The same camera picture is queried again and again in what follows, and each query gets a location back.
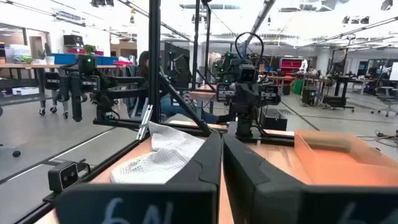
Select black desk stand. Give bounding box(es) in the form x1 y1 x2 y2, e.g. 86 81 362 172
322 76 356 113

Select black camera cable loop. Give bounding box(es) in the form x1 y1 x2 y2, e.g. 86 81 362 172
234 32 265 83

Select green bin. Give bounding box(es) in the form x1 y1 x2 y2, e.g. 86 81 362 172
293 79 305 96

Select silver metal bracket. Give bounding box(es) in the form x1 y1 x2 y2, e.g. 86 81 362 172
136 105 154 141

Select blue storage bin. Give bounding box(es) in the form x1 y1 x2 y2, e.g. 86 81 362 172
95 55 119 66
50 52 78 65

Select red tool cabinet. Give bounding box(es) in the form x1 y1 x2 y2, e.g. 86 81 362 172
279 57 304 75

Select grey waffle microfiber towel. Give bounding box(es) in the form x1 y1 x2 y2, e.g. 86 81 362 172
110 121 206 185

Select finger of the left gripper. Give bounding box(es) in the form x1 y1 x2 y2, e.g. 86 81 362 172
216 82 249 106
248 83 282 106

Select white storage box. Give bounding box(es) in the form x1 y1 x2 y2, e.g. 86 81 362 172
11 86 40 96

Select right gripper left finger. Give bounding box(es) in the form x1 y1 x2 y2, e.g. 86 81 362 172
55 132 223 224

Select tangled floor cables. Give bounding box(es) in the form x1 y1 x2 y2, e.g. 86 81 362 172
357 129 398 149

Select translucent orange plastic basket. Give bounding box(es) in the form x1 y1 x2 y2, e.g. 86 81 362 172
294 129 398 187

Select black floor box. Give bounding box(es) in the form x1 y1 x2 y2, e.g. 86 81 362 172
260 108 289 131

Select long wooden workbench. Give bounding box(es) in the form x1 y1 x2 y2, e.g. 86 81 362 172
0 63 128 118

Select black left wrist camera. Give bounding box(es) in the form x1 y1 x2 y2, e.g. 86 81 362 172
238 63 259 84

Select grey office chair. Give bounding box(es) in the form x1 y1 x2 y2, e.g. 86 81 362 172
371 86 398 118

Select black table-level camera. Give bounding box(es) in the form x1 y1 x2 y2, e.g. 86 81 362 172
47 161 80 193

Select black printer box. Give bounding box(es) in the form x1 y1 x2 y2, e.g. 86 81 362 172
63 34 84 47

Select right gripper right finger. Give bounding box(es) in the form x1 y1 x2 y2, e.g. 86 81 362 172
222 133 398 224

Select person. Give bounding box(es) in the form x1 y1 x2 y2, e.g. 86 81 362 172
126 51 233 124

